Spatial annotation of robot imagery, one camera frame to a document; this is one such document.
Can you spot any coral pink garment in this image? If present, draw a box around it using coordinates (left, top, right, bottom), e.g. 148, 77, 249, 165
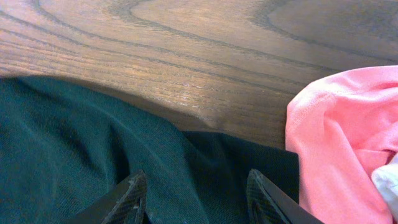
285, 66, 397, 223

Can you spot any white garment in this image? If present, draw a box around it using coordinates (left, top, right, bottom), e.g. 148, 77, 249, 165
371, 154, 397, 221

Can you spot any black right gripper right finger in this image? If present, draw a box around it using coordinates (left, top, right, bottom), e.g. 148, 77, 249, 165
246, 169, 322, 224

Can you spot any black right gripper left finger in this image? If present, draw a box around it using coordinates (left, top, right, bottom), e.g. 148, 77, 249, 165
65, 170, 147, 224

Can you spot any black polo shirt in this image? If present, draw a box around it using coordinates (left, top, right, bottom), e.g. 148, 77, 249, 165
1, 77, 299, 223

